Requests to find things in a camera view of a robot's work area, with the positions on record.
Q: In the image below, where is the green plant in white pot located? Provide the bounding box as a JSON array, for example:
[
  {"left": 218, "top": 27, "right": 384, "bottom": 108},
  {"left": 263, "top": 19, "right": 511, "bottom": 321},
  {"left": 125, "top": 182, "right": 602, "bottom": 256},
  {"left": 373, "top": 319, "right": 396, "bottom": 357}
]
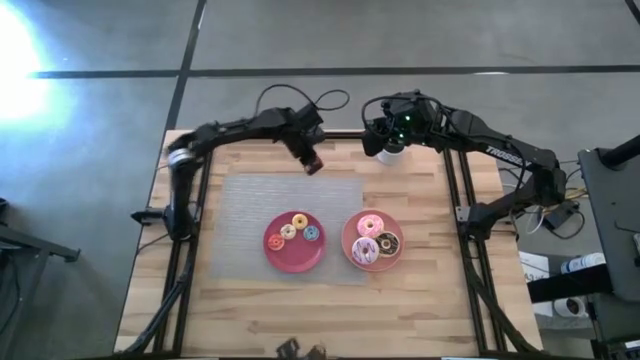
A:
[{"left": 376, "top": 140, "right": 407, "bottom": 167}]

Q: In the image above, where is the grey woven placemat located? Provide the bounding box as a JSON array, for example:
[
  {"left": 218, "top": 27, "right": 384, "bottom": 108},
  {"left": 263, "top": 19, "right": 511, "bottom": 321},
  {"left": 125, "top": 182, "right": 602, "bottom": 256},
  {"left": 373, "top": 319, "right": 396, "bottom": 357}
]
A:
[{"left": 209, "top": 172, "right": 366, "bottom": 286}]

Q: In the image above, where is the large purple donut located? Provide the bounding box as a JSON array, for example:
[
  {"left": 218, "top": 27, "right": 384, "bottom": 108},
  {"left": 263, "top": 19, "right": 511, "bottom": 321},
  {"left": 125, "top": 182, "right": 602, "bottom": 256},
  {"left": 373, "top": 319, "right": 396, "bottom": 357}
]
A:
[{"left": 351, "top": 236, "right": 380, "bottom": 266}]

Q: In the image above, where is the large pink donut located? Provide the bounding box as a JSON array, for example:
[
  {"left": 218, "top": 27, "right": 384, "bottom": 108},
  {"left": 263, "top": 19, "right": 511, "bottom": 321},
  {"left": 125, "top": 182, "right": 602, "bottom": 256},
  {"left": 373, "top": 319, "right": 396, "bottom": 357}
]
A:
[{"left": 356, "top": 213, "right": 385, "bottom": 239}]

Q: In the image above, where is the large chocolate donut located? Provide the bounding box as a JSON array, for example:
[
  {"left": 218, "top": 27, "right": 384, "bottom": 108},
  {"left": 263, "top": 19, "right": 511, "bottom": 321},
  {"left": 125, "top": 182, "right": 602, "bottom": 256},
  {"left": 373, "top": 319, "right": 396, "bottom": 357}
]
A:
[{"left": 375, "top": 231, "right": 401, "bottom": 258}]

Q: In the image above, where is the dark grey cart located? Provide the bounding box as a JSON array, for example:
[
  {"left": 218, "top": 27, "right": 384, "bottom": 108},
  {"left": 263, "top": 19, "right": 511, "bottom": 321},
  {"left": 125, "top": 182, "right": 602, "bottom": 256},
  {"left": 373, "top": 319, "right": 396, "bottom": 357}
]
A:
[{"left": 0, "top": 197, "right": 81, "bottom": 360}]

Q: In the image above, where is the black equipment stand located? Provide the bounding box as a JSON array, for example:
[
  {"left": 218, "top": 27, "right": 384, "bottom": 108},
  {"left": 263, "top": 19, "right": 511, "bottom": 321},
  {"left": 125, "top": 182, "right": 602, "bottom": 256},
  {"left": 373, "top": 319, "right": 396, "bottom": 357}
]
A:
[{"left": 527, "top": 133, "right": 640, "bottom": 306}]

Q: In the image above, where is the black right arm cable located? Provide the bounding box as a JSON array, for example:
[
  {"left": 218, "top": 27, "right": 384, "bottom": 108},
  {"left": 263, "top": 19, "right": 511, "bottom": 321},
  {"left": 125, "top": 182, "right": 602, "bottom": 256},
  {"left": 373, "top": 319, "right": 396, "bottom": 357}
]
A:
[{"left": 360, "top": 92, "right": 529, "bottom": 191}]

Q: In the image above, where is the white plastic bottle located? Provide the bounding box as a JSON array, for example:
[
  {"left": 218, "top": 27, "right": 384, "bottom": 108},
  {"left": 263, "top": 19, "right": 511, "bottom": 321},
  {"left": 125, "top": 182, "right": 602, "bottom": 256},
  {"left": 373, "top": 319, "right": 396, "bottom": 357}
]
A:
[{"left": 560, "top": 252, "right": 607, "bottom": 275}]

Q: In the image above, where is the black aluminium table frame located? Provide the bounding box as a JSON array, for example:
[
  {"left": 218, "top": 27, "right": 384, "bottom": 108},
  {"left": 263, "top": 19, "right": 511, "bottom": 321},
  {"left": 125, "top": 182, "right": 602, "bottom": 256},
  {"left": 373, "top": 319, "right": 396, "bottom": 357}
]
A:
[{"left": 122, "top": 130, "right": 544, "bottom": 359}]

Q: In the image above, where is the white printed box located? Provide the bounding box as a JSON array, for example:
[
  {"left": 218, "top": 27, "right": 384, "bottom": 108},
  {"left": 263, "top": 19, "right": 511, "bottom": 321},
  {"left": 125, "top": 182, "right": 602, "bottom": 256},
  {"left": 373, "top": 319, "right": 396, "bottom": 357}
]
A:
[{"left": 518, "top": 251, "right": 551, "bottom": 284}]

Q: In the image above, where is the white tape roll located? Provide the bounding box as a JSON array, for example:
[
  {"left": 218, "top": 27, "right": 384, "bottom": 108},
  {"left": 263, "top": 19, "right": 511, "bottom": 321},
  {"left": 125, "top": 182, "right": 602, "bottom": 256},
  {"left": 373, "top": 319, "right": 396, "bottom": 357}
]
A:
[{"left": 553, "top": 296, "right": 587, "bottom": 319}]

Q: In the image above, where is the black power adapter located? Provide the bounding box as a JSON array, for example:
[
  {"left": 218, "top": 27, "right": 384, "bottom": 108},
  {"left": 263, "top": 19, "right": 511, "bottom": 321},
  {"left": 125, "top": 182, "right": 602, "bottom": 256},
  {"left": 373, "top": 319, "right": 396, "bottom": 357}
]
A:
[{"left": 543, "top": 200, "right": 580, "bottom": 231}]

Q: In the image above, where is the floor cable bundle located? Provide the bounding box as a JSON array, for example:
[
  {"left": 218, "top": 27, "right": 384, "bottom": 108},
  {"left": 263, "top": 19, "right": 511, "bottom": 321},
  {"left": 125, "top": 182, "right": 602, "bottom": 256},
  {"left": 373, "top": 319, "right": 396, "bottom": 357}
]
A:
[{"left": 499, "top": 159, "right": 587, "bottom": 242}]

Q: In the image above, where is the light pink plate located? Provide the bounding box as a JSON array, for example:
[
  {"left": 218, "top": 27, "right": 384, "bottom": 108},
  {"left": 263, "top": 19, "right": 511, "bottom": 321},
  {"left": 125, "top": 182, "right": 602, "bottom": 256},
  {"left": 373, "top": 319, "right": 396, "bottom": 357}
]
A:
[{"left": 341, "top": 208, "right": 406, "bottom": 273}]

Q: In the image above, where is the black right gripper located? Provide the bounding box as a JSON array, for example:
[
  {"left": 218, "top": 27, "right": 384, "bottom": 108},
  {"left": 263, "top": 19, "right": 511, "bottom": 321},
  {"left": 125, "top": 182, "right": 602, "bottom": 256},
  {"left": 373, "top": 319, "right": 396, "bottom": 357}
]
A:
[{"left": 362, "top": 90, "right": 438, "bottom": 158}]

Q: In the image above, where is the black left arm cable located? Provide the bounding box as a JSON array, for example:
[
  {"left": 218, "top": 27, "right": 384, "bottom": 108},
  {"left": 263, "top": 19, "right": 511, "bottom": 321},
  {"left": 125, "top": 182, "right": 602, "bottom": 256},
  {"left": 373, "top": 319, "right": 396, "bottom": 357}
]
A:
[{"left": 254, "top": 83, "right": 351, "bottom": 117}]

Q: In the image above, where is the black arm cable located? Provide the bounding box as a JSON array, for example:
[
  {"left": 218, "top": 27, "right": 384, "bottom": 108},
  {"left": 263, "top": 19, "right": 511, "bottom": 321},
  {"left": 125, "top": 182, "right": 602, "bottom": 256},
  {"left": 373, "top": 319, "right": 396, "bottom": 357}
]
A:
[
  {"left": 360, "top": 92, "right": 529, "bottom": 191},
  {"left": 254, "top": 83, "right": 351, "bottom": 117}
]

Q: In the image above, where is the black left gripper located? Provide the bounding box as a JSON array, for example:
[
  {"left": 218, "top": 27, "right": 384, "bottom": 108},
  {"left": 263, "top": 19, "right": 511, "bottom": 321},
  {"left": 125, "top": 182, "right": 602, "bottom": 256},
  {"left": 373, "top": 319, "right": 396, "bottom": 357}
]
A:
[{"left": 289, "top": 103, "right": 327, "bottom": 177}]

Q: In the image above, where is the dark pink plate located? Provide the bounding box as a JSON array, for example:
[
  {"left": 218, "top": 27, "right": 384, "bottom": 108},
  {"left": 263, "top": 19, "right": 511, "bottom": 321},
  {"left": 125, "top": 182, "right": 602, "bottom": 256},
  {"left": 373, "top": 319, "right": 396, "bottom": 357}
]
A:
[{"left": 262, "top": 210, "right": 327, "bottom": 274}]

